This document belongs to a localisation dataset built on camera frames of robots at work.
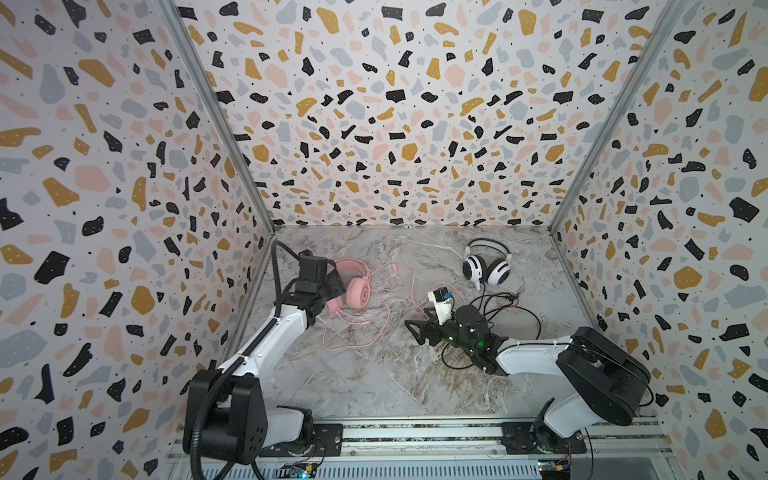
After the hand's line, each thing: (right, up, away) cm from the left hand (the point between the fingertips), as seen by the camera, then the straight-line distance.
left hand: (332, 276), depth 86 cm
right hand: (+23, -10, -3) cm, 25 cm away
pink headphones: (+7, -4, +6) cm, 10 cm away
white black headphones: (+45, +1, +14) cm, 47 cm away
